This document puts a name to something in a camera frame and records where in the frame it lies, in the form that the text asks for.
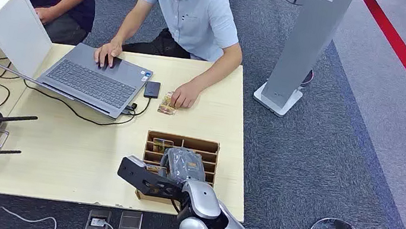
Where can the black external drive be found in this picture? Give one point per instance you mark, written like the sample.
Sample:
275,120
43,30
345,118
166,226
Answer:
152,89

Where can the grey laptop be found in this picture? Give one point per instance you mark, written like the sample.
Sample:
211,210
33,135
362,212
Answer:
92,82

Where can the grey kiosk stand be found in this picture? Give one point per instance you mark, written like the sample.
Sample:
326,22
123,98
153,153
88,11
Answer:
304,44

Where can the person in light shirt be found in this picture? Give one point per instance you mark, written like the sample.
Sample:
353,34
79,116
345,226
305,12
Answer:
197,13

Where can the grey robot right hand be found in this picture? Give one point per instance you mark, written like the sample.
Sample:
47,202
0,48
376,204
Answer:
185,164

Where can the light-shirt person's right hand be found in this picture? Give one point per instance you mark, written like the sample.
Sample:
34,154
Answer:
108,52

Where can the patterned card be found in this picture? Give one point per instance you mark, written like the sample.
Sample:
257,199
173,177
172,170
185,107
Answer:
166,105
155,169
161,145

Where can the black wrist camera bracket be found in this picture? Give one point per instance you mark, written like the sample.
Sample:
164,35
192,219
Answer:
146,181

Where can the floor power socket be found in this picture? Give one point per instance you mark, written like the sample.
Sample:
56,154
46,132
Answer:
97,221

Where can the slotted cardboard card box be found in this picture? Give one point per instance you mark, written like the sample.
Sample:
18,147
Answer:
205,153

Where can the light-shirt person's left hand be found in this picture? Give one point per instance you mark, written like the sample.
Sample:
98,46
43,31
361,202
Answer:
186,95

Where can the metal floor plate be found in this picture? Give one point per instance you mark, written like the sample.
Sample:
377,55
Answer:
130,222

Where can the dark-shirt person's hand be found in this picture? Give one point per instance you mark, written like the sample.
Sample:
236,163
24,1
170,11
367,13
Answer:
45,14

